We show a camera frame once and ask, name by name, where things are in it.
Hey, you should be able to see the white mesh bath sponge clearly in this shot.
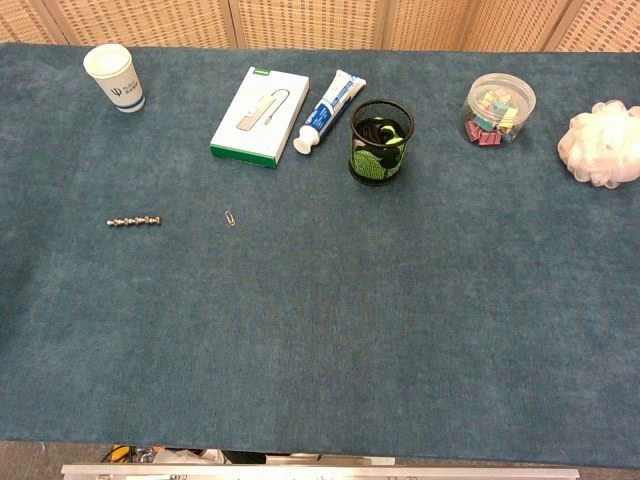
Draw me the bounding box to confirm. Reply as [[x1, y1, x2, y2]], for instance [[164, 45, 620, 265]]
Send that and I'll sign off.
[[557, 100, 640, 190]]

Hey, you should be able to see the silver bead chain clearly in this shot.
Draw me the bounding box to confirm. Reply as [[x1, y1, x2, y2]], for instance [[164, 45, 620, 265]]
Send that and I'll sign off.
[[106, 215, 164, 228]]

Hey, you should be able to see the clear jar of binder clips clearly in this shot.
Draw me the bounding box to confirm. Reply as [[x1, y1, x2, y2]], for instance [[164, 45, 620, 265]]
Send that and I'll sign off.
[[460, 73, 538, 149]]

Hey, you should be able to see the aluminium frame rail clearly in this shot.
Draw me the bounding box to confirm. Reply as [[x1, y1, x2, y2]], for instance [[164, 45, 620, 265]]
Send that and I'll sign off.
[[60, 463, 581, 480]]

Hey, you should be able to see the white green hub box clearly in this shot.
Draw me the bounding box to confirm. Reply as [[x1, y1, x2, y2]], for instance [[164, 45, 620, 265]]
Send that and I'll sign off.
[[209, 66, 311, 170]]

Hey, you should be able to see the white paper cup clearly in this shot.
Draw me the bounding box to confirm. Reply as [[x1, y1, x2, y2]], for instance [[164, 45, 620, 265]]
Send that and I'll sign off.
[[82, 43, 147, 114]]

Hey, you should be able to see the woven rattan folding screen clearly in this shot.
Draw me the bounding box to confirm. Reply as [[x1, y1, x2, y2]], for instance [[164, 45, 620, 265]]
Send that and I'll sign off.
[[0, 0, 640, 54]]

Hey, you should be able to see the black mesh pen holder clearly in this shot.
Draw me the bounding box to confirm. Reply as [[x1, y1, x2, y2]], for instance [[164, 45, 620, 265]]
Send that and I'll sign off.
[[348, 98, 416, 188]]

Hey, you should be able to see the white blue toothpaste tube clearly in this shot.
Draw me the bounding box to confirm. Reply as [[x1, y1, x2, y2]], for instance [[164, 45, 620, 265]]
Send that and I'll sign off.
[[292, 69, 368, 155]]

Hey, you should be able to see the green black object in holder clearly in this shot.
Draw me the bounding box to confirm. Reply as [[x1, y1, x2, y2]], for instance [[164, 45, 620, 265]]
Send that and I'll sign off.
[[351, 116, 410, 178]]

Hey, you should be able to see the teal felt table cloth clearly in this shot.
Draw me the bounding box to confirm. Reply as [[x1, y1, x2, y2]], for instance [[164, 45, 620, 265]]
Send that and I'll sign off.
[[0, 42, 640, 455]]

